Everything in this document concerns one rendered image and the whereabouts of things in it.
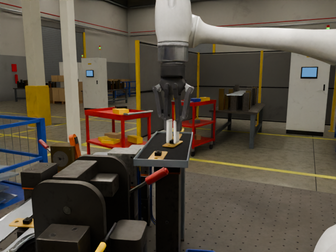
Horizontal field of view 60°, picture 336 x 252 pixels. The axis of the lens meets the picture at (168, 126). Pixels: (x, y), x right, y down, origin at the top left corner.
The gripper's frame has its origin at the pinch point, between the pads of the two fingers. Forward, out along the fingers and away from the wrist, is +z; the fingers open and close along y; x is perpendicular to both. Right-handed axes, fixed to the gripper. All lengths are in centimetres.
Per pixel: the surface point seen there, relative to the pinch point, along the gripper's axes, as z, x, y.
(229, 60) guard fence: -58, -737, 133
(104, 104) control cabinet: 92, -861, 636
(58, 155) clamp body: 18, -15, 61
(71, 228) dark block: 8.4, 46.1, -0.4
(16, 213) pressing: 20.3, 29.0, 34.5
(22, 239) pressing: 20.0, 38.2, 21.3
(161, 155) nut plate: 4.0, 13.4, -2.1
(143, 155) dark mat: 4.3, 14.0, 2.8
